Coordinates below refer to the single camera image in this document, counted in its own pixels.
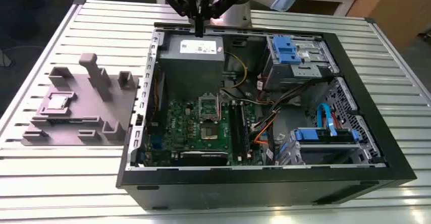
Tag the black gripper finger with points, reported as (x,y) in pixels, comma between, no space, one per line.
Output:
(219,9)
(175,3)

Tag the silver CPU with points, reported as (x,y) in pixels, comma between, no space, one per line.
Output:
(59,103)

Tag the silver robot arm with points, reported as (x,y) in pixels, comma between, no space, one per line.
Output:
(238,14)

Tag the CPU socket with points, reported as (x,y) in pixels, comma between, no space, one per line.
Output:
(211,132)

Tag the blue plastic drive latch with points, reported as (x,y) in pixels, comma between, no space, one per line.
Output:
(290,58)
(284,43)

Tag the grey power supply unit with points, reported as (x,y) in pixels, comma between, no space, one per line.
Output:
(191,70)

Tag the metal drive cage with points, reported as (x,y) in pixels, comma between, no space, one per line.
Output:
(303,72)

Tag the grey parts rack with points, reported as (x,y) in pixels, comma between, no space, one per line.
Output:
(84,103)

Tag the black RAM slot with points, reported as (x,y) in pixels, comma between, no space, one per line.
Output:
(238,133)
(234,133)
(244,133)

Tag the green motherboard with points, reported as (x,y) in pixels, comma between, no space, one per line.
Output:
(182,133)

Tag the wooden cabinet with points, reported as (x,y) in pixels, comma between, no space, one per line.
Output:
(400,12)

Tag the hard disk in blue carrier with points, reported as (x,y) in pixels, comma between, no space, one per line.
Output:
(307,134)

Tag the green RAM stick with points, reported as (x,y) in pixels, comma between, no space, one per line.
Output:
(66,120)

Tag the black graphics card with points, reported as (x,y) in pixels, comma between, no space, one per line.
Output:
(202,157)

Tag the metal disk bay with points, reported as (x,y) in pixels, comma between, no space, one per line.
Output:
(336,148)

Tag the black PC case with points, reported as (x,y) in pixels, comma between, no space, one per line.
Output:
(235,191)

